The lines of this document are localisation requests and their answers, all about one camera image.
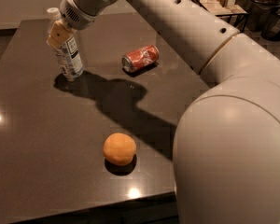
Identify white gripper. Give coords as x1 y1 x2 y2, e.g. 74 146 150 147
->
47 0 117 49

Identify clear plastic water bottle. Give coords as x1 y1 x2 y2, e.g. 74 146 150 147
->
47 7 83 81

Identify black wire napkin holder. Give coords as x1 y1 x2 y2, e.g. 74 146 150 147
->
190 0 248 32

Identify orange fruit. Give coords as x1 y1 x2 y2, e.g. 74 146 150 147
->
103 133 136 166

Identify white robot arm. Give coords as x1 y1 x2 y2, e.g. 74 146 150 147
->
60 0 280 224

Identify red soda can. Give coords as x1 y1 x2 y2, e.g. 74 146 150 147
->
122 45 159 73

